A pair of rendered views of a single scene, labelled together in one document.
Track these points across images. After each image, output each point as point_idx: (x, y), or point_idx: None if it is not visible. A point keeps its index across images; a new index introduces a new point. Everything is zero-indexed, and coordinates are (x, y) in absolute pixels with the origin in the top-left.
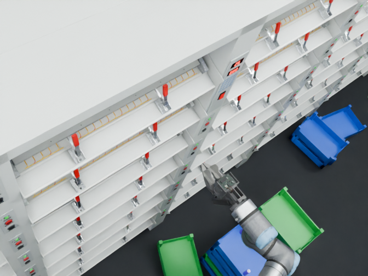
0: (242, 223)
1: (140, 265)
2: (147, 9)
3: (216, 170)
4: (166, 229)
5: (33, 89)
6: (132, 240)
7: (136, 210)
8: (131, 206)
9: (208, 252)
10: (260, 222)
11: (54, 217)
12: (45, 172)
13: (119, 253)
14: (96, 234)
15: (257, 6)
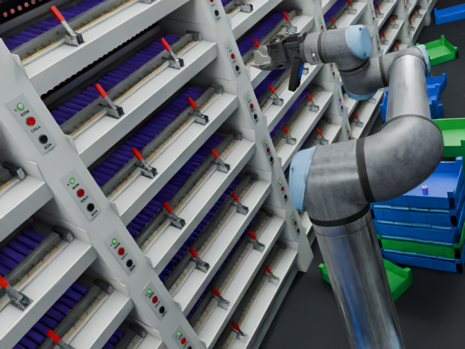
0: (320, 49)
1: (320, 307)
2: None
3: (266, 53)
4: (323, 260)
5: None
6: (293, 291)
7: (246, 204)
8: (223, 174)
9: (376, 226)
10: (336, 30)
11: (90, 130)
12: None
13: (286, 311)
14: (197, 212)
15: None
